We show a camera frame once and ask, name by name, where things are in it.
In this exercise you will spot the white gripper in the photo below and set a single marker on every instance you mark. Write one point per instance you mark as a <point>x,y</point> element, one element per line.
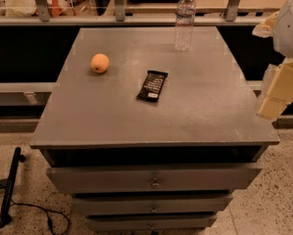
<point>290,29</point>

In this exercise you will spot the clear plastic water bottle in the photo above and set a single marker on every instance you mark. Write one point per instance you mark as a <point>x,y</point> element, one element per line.
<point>184,23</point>

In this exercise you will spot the black snack bar wrapper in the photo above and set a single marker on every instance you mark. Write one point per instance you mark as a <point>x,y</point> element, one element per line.
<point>152,86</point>

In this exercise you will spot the grey drawer cabinet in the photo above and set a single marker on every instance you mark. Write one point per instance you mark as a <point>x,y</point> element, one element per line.
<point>206,112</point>

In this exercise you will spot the middle grey drawer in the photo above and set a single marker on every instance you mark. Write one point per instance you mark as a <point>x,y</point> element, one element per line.
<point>152,204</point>

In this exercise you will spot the grey drawer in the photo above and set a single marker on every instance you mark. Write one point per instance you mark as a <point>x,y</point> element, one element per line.
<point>152,178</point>
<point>152,204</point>
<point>150,222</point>

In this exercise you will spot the orange fruit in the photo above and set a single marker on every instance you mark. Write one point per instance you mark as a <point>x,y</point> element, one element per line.
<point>99,63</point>

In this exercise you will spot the bottom grey drawer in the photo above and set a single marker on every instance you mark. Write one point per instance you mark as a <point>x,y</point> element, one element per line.
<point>150,222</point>

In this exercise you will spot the top grey drawer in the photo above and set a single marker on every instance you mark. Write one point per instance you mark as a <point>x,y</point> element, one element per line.
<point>152,178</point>

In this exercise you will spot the grey metal railing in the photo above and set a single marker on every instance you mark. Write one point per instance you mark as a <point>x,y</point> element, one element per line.
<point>122,12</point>

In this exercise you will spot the black stand leg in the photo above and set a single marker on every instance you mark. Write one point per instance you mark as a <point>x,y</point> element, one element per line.
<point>18,157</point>

